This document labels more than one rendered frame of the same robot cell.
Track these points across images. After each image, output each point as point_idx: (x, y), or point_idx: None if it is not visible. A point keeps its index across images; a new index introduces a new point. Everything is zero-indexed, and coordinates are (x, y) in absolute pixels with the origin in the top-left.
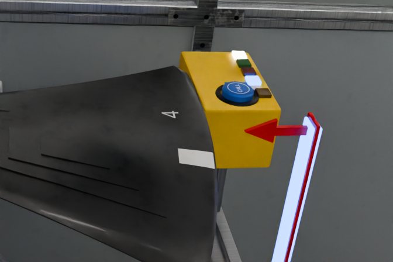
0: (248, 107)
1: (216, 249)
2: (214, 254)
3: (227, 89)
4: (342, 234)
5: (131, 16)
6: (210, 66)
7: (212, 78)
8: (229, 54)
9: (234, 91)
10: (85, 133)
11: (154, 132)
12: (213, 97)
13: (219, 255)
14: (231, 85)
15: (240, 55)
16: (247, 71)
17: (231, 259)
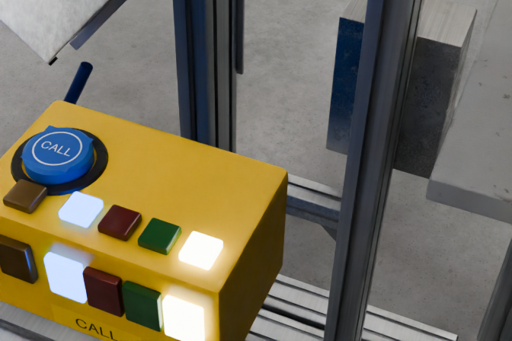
0: (10, 154)
1: (51, 332)
2: (43, 323)
3: (68, 131)
4: None
5: None
6: (192, 180)
7: (143, 157)
8: (226, 244)
9: (51, 135)
10: None
11: None
12: (79, 123)
13: (36, 328)
14: (75, 145)
15: (191, 243)
16: (116, 213)
17: (16, 339)
